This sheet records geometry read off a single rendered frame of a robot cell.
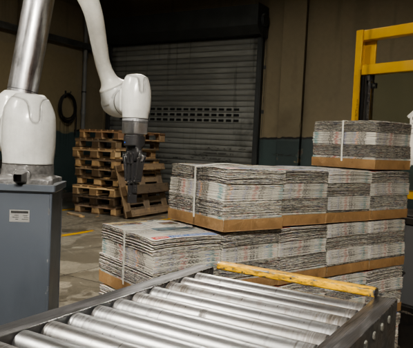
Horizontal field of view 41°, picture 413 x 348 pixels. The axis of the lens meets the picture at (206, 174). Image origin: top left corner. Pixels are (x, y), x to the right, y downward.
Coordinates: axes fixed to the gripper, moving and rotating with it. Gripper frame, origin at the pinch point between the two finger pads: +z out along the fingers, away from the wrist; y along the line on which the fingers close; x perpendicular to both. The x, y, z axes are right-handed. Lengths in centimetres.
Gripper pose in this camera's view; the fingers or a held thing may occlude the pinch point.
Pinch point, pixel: (132, 192)
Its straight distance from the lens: 195.4
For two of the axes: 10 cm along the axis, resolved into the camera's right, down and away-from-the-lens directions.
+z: -0.5, 10.0, 0.5
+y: -6.1, -0.7, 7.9
